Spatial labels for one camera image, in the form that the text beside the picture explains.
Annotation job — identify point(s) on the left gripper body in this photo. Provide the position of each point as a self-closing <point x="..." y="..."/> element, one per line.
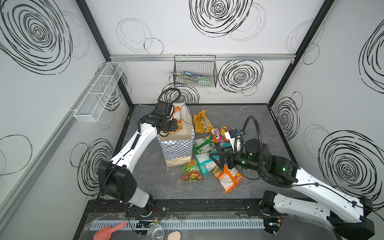
<point x="173" y="124"/>

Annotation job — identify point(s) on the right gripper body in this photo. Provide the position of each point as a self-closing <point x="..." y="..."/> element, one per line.
<point x="224" y="159"/>

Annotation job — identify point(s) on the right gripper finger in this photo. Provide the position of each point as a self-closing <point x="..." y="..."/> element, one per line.
<point x="218" y="158"/>
<point x="223" y="147"/>

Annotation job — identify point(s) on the teal mint snack bag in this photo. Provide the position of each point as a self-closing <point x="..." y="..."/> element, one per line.
<point x="223" y="143"/>

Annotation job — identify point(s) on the orange snack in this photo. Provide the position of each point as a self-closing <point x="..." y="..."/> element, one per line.
<point x="219" y="134"/>

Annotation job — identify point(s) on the orange Fox's snack bag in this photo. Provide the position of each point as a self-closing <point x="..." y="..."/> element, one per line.
<point x="229" y="178"/>

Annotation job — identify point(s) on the blue checkered paper bag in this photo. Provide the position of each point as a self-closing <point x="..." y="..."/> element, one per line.
<point x="176" y="150"/>

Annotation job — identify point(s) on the yellow snack bag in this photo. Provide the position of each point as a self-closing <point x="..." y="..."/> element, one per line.
<point x="201" y="123"/>

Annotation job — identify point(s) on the green red snack bag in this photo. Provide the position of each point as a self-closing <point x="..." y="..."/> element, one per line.
<point x="192" y="172"/>

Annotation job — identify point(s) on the green white snack bag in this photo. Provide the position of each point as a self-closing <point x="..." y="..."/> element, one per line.
<point x="203" y="145"/>

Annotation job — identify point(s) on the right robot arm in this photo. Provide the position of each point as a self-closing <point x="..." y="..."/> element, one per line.
<point x="347" y="216"/>

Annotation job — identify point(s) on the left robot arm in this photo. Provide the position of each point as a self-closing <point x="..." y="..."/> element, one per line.
<point x="115" y="176"/>

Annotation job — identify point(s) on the tongs in basket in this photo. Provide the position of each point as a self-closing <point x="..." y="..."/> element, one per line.
<point x="188" y="76"/>

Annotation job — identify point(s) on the beige round sponge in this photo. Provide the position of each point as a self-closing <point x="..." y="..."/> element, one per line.
<point x="176" y="235"/>

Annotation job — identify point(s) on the clear glass bowl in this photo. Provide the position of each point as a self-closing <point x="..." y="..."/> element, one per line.
<point x="155" y="232"/>

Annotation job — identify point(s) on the red plastic scoop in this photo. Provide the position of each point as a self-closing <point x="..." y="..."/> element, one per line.
<point x="106" y="233"/>

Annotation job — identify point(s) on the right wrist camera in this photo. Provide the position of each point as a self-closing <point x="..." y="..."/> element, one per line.
<point x="236" y="139"/>

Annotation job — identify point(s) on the black wire wall basket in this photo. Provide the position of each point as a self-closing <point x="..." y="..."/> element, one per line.
<point x="198" y="64"/>

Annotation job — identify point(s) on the grey slotted cable duct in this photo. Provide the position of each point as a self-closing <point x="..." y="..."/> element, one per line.
<point x="212" y="224"/>

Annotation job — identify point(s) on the clear wall shelf tray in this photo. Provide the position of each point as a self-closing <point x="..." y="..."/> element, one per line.
<point x="103" y="94"/>

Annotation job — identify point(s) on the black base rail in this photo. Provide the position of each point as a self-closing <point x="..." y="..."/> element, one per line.
<point x="168" y="208"/>

